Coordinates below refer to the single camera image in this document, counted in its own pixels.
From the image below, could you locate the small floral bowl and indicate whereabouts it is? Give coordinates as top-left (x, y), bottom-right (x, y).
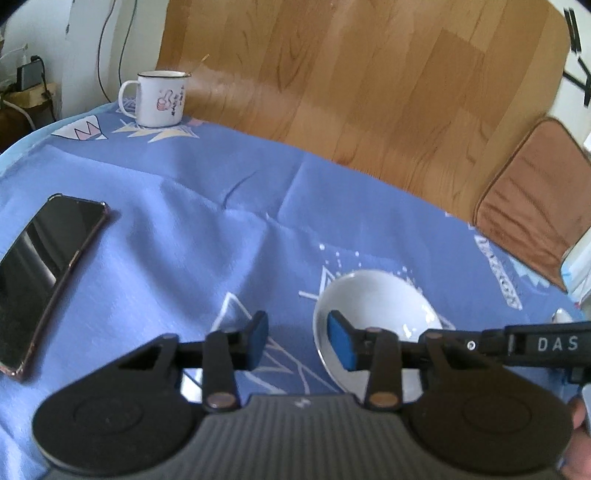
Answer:
top-left (312, 270), bottom-right (455, 399)

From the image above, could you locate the person's right hand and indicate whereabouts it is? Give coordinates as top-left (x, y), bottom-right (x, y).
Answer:
top-left (560, 396), bottom-right (591, 480)

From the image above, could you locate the blue patterned tablecloth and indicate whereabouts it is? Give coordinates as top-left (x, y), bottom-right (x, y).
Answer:
top-left (1, 105), bottom-right (582, 479)

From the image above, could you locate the brown seat cushion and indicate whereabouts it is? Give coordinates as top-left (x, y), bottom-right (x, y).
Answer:
top-left (473, 117), bottom-right (590, 291)

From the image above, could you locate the black smartphone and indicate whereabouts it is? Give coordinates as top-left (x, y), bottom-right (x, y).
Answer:
top-left (1, 193), bottom-right (110, 379)

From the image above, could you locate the white enamel mug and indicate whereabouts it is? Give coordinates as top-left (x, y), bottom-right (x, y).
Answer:
top-left (117, 70), bottom-right (190, 128)

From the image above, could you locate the wooden stick in mug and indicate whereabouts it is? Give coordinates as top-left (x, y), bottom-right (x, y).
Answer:
top-left (188, 53), bottom-right (211, 75)

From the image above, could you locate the power adapter on shelf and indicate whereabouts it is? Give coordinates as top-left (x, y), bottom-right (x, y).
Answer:
top-left (16, 56), bottom-right (45, 91)

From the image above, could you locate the black wall cable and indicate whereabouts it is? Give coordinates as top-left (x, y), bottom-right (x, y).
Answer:
top-left (96, 0), bottom-right (139, 105)

